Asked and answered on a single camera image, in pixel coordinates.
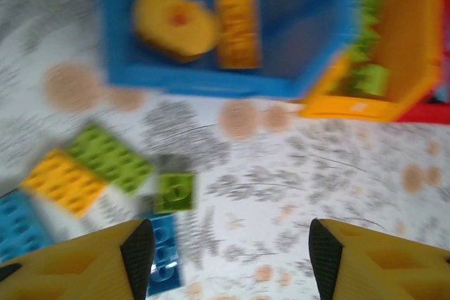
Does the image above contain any small green lego brick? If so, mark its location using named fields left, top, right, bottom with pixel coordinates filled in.
left=153, top=172, right=197, bottom=215

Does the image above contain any orange lego brick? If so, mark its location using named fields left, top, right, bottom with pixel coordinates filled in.
left=20, top=148, right=109, bottom=219
left=214, top=0, right=264, bottom=70

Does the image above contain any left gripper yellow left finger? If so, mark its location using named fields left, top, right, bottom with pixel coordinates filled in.
left=0, top=219, right=156, bottom=300

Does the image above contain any red plastic container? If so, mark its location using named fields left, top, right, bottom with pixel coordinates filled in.
left=395, top=32, right=450, bottom=125

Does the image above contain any orange rounded lego piece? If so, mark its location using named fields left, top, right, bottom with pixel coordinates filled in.
left=132, top=0, right=221, bottom=65

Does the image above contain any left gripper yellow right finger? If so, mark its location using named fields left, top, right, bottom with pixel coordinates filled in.
left=308, top=218, right=450, bottom=300

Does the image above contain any blue lego brick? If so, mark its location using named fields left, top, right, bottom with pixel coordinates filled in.
left=0, top=190, right=54, bottom=263
left=146, top=213, right=184, bottom=296

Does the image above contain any blue plastic container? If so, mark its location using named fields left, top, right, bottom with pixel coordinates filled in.
left=98, top=0, right=359, bottom=99

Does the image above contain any orange plastic container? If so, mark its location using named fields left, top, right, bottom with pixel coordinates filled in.
left=298, top=0, right=444, bottom=124

